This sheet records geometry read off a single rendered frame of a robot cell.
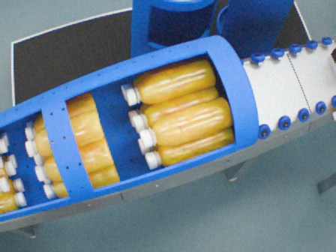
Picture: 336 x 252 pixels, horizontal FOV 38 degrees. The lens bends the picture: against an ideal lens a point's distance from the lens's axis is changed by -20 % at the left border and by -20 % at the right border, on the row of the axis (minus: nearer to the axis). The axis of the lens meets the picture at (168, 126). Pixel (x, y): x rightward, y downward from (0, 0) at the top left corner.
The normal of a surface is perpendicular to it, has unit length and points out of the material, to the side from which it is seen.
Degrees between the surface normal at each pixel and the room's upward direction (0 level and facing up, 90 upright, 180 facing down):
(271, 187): 0
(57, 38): 0
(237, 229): 0
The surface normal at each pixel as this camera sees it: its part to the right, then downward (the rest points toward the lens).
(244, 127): 0.29, 0.56
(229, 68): 0.03, -0.31
